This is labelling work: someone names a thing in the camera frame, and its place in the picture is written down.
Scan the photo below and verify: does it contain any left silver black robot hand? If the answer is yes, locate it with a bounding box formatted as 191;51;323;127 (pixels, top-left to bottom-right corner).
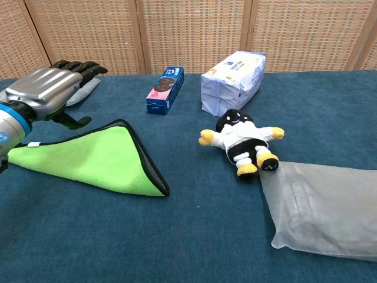
5;60;109;130

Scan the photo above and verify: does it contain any grey and green cloth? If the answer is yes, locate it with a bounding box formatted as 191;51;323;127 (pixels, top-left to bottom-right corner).
7;119;171;198

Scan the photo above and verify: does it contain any frosted bag with white contents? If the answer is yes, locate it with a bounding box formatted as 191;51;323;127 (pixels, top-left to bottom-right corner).
0;77;101;107

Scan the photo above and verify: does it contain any blue pink cookie box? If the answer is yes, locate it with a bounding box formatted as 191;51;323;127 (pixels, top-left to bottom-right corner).
145;66;185;116

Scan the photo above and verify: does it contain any woven rattan folding screen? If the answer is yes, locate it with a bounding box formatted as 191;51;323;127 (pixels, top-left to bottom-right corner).
0;0;377;81

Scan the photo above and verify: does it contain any white tissue pack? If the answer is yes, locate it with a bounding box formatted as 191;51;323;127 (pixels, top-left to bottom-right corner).
200;50;267;117

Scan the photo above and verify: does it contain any black white plush doll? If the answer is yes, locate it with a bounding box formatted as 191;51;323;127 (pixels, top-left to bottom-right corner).
198;108;286;180

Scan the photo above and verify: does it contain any blue felt table cover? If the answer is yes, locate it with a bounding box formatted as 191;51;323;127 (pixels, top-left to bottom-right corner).
0;70;377;283

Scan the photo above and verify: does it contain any frosted bag with grey contents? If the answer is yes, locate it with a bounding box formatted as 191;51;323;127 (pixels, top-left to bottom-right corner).
258;161;377;262

